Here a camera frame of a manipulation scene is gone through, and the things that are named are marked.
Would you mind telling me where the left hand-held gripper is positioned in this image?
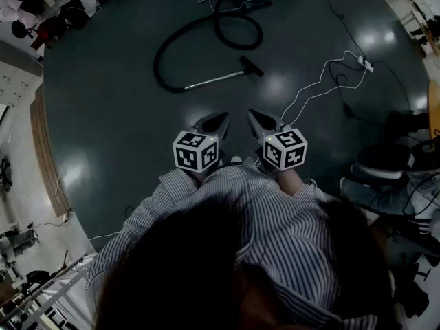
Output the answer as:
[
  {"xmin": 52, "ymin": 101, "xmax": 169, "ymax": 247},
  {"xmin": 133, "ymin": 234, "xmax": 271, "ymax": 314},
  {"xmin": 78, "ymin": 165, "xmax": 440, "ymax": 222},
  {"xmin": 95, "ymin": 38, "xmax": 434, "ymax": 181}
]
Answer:
[{"xmin": 173, "ymin": 111, "xmax": 232, "ymax": 175}]

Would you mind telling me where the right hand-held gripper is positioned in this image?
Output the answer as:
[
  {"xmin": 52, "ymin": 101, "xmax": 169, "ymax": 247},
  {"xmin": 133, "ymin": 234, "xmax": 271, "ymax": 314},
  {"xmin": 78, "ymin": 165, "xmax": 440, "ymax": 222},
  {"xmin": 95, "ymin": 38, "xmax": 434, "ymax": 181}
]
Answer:
[{"xmin": 247, "ymin": 109, "xmax": 308, "ymax": 172}]

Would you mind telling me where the metal vacuum wand tube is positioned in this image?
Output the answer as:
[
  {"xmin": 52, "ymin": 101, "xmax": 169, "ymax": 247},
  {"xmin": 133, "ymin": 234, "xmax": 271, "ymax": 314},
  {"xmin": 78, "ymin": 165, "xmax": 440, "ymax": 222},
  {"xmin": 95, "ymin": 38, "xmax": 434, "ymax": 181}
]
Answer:
[{"xmin": 184, "ymin": 69, "xmax": 245, "ymax": 91}]

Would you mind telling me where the black vacuum floor nozzle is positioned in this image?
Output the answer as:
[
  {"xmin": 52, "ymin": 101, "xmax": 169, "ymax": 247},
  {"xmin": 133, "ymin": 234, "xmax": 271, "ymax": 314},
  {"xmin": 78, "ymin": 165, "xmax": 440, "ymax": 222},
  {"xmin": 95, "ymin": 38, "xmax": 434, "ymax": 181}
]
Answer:
[{"xmin": 239, "ymin": 55, "xmax": 265, "ymax": 78}]

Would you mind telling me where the person's right forearm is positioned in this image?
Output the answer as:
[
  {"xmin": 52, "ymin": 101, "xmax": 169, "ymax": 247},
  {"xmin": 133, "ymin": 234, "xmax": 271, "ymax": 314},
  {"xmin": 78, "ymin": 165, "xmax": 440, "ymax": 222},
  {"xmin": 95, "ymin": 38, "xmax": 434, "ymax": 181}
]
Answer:
[{"xmin": 276, "ymin": 168, "xmax": 305, "ymax": 196}]

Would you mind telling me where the person's striped shirt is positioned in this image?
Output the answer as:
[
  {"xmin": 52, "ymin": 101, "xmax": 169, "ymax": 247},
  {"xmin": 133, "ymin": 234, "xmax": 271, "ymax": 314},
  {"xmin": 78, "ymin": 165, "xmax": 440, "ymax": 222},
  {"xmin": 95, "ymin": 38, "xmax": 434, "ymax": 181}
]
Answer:
[{"xmin": 85, "ymin": 156, "xmax": 379, "ymax": 330}]

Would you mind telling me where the white power strip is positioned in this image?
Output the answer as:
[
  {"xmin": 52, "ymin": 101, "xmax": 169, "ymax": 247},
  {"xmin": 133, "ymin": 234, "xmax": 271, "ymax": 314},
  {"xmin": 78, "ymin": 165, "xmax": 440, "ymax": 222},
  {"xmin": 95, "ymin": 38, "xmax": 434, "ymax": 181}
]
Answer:
[{"xmin": 357, "ymin": 55, "xmax": 375, "ymax": 74}]

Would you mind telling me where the black stool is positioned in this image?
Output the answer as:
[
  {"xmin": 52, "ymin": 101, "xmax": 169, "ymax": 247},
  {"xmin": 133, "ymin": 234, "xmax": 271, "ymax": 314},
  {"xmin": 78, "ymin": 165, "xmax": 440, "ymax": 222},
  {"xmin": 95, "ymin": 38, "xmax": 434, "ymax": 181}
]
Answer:
[{"xmin": 384, "ymin": 110, "xmax": 430, "ymax": 140}]

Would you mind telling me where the orange wooden table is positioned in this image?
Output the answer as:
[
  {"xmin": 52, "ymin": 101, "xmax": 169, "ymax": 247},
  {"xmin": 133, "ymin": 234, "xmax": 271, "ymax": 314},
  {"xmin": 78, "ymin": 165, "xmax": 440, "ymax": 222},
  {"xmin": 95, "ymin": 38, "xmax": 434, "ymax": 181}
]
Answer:
[{"xmin": 428, "ymin": 80, "xmax": 440, "ymax": 140}]

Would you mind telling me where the pile of dark clothes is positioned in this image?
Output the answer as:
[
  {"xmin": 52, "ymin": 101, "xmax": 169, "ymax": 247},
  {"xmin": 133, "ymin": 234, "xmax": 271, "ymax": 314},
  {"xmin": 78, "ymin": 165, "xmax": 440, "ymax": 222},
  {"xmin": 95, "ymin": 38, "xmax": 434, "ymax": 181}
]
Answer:
[{"xmin": 0, "ymin": 0, "xmax": 102, "ymax": 50}]

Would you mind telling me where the white drawer cabinet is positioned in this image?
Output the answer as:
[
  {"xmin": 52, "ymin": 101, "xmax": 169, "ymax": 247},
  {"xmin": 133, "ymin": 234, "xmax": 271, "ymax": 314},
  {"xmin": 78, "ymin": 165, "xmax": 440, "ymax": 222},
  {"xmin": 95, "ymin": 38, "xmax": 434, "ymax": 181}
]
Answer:
[{"xmin": 0, "ymin": 41, "xmax": 44, "ymax": 108}]

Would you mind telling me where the black office chair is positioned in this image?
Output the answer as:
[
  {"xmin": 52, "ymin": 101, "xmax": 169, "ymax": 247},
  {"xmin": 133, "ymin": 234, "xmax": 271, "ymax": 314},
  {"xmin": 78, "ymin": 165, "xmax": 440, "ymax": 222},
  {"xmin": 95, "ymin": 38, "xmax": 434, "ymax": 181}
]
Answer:
[{"xmin": 0, "ymin": 158, "xmax": 14, "ymax": 192}]

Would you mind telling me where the looped black cable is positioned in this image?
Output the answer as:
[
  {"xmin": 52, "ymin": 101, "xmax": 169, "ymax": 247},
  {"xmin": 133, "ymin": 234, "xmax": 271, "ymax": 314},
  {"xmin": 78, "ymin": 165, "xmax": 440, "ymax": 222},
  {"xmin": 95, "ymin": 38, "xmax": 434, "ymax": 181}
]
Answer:
[{"xmin": 328, "ymin": 61, "xmax": 388, "ymax": 127}]

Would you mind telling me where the black vacuum hose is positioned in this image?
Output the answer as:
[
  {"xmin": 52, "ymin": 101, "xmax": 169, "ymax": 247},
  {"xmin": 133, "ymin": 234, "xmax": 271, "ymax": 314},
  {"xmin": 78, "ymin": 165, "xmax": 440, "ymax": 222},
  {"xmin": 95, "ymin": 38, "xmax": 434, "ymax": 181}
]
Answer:
[{"xmin": 153, "ymin": 0, "xmax": 264, "ymax": 94}]

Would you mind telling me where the long black floor cable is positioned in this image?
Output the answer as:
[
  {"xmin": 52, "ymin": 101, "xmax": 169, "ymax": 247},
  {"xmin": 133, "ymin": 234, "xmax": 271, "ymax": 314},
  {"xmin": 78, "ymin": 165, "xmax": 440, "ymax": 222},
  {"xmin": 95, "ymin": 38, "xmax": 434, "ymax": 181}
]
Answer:
[{"xmin": 309, "ymin": 0, "xmax": 366, "ymax": 58}]

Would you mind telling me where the black cable with plug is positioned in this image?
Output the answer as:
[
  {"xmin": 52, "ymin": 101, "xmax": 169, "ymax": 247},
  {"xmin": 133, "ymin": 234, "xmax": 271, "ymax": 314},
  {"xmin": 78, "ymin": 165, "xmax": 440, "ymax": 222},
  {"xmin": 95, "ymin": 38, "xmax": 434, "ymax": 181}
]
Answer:
[{"xmin": 372, "ymin": 59, "xmax": 413, "ymax": 113}]

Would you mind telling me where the grey metal shelf frame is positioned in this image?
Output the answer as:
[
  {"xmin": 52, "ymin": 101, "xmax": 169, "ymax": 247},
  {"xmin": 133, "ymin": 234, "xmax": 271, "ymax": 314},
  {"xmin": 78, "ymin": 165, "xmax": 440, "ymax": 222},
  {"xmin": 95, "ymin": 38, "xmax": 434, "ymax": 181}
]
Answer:
[{"xmin": 0, "ymin": 252, "xmax": 97, "ymax": 330}]

